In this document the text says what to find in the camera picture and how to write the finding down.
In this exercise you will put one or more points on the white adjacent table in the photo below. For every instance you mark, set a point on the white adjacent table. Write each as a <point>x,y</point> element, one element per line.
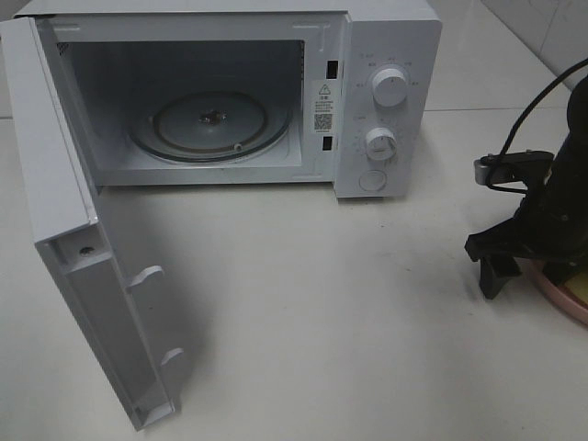
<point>500,54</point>

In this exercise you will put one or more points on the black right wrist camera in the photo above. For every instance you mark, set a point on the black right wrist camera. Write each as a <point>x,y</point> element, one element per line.
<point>529,168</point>

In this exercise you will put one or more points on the pink round plate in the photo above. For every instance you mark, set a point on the pink round plate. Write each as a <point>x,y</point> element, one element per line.
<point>557,295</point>

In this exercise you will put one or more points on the toast sandwich with lettuce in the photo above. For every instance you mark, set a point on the toast sandwich with lettuce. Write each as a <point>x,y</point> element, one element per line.
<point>578,289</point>

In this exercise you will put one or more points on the white microwave knob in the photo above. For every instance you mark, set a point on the white microwave knob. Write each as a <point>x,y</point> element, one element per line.
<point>381,144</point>
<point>389,86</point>

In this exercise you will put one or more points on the white lower microwave knob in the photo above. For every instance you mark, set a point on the white lower microwave knob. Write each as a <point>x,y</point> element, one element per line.
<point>381,144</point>

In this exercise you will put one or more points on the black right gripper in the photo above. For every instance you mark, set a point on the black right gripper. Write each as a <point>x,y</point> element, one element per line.
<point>549,226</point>

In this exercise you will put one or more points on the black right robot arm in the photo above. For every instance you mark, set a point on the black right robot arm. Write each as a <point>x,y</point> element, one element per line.
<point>570,162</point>

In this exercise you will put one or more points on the white microwave oven body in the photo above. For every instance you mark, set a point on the white microwave oven body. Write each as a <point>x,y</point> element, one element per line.
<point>319,57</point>

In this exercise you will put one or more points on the white upper microwave knob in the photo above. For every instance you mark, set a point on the white upper microwave knob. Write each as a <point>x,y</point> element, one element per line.
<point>389,86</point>

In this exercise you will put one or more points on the round white door release button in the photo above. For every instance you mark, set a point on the round white door release button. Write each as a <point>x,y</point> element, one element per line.
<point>372,180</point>

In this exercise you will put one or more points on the white microwave door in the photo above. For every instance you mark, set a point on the white microwave door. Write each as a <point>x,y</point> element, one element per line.
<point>68,224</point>

